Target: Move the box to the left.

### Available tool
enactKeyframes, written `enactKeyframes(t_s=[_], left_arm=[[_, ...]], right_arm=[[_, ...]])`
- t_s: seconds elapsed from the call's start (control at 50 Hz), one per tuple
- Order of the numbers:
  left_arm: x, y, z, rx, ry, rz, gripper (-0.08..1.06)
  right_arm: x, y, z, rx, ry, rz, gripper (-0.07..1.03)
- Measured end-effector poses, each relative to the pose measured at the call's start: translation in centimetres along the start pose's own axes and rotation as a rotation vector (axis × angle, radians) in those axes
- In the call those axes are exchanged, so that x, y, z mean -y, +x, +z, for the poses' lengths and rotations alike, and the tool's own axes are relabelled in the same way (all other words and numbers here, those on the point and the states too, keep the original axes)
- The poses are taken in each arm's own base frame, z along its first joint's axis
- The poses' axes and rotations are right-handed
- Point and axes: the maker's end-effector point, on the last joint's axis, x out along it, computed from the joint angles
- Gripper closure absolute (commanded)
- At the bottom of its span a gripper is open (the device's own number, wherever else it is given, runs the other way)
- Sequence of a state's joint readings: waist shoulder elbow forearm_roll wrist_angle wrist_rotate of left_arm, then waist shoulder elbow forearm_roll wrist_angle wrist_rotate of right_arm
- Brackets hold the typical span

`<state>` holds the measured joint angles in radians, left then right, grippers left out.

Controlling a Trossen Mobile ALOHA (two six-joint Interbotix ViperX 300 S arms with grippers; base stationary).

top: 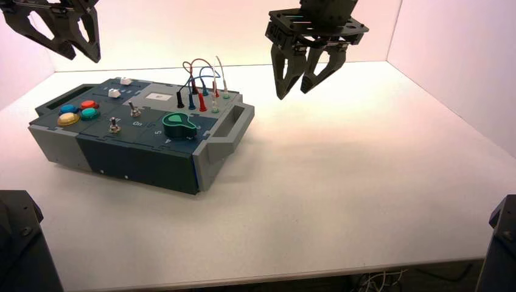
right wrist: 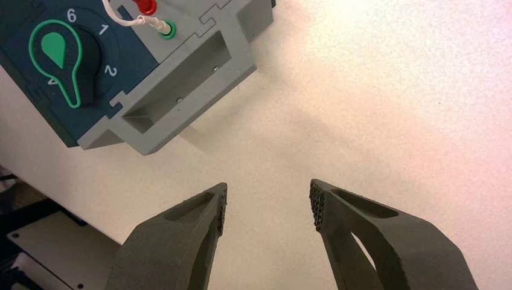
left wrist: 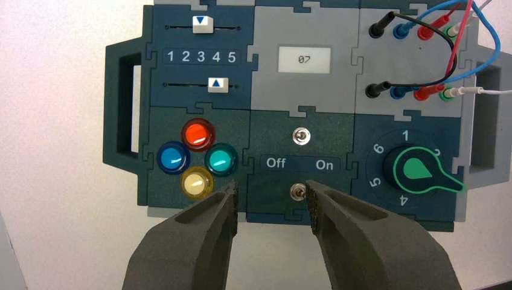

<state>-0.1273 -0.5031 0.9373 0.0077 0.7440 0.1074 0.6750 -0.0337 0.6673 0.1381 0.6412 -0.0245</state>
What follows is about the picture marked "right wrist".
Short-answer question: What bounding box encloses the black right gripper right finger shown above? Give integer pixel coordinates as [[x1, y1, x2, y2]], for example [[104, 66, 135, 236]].
[[309, 179, 479, 290]]

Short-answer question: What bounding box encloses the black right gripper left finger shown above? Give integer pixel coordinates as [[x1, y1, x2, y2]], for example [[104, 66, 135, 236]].
[[104, 182, 228, 290]]

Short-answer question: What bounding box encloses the blue and grey control box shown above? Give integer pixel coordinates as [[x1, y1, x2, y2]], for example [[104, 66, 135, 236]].
[[0, 0, 277, 156]]

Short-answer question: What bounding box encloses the green and black rotary knob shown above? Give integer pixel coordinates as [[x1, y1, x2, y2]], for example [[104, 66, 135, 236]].
[[28, 19, 101, 109]]

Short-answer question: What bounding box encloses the red banana plug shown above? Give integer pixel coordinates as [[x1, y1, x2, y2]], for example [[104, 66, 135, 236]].
[[133, 0, 158, 16]]

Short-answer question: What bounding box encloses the grey metal base plate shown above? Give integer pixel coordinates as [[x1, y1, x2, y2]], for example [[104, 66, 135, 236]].
[[7, 211, 121, 290]]

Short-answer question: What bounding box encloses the green socket ring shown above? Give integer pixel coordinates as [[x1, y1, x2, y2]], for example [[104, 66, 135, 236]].
[[159, 20, 178, 40]]

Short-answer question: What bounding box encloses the white plug cable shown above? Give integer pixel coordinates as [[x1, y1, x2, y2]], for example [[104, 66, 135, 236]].
[[101, 0, 171, 35]]

